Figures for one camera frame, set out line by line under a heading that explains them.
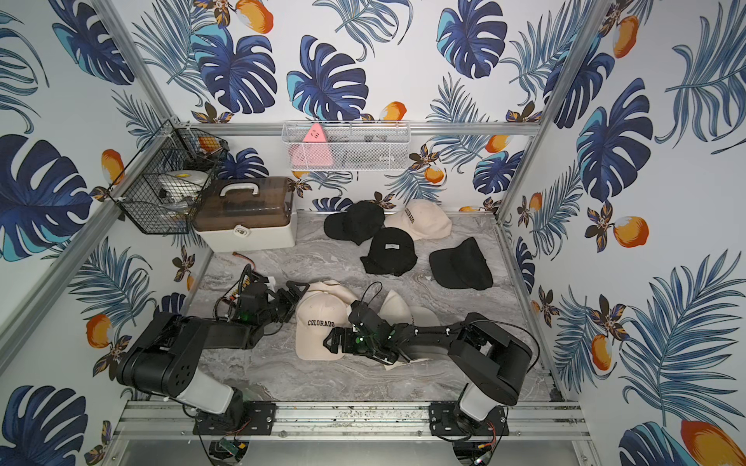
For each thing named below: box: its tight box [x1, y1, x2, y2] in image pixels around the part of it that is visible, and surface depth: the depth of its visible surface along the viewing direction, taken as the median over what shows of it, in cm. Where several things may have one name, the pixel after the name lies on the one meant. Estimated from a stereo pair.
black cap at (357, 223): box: [323, 199, 386, 246], surface depth 117 cm
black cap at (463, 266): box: [429, 236, 494, 291], surface depth 103 cm
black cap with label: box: [360, 227, 418, 277], surface depth 106 cm
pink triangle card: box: [288, 123, 334, 167], surface depth 92 cm
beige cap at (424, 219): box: [383, 199, 452, 241], surface depth 114 cm
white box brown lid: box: [193, 175, 297, 254], surface depth 102 cm
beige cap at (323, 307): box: [295, 279, 359, 362], surface depth 88 cm
